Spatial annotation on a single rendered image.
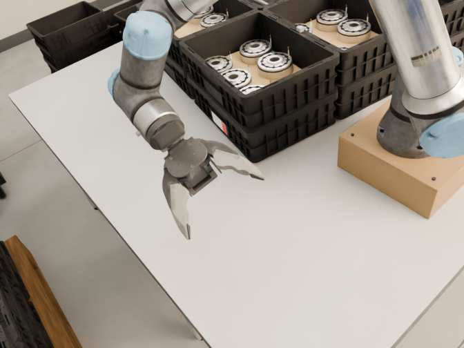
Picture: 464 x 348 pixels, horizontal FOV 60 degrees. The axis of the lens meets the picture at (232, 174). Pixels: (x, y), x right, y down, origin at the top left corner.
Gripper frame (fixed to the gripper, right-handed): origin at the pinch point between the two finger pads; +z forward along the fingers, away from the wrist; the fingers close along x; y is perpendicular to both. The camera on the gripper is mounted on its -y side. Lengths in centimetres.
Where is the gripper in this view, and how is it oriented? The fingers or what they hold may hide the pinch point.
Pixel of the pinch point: (226, 208)
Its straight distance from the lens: 61.6
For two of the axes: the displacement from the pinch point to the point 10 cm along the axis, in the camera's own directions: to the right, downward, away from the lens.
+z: 5.9, 6.9, -4.1
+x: -7.8, 6.2, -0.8
